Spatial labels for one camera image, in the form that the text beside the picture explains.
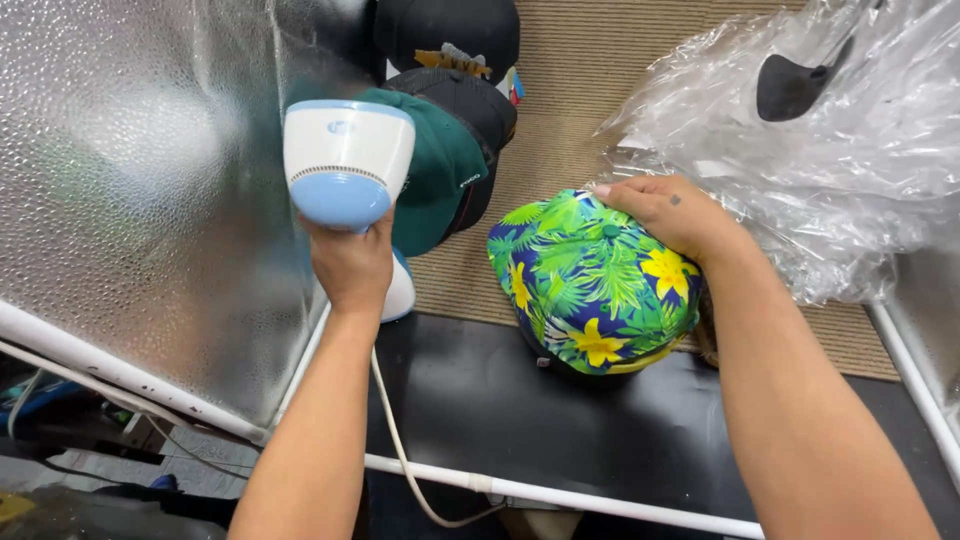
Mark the person's left hand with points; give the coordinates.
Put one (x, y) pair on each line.
(352, 266)

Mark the person's right hand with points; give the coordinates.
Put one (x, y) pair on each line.
(660, 214)

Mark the person's right fingers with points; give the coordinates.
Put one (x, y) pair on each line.
(611, 193)

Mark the person's left fingers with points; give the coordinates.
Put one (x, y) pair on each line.
(382, 221)

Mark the white blue handheld garment steamer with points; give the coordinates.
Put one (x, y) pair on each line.
(346, 165)

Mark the tropical floral print cap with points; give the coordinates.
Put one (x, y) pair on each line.
(589, 285)

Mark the beige woven mat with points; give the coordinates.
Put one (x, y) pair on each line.
(570, 135)

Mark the green baseball cap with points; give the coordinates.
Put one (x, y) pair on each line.
(439, 176)

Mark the black mesh cap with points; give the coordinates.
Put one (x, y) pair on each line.
(469, 124)

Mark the clear plastic bag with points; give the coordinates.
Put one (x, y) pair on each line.
(795, 142)

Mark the black cap with embroidered patch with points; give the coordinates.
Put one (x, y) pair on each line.
(450, 34)

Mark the black cap brim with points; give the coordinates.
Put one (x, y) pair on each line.
(795, 86)

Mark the black mat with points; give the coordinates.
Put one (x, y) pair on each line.
(585, 427)

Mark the silver reflective light box panel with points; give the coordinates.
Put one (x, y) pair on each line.
(142, 187)

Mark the white pipe frame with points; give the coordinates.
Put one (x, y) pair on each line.
(570, 499)

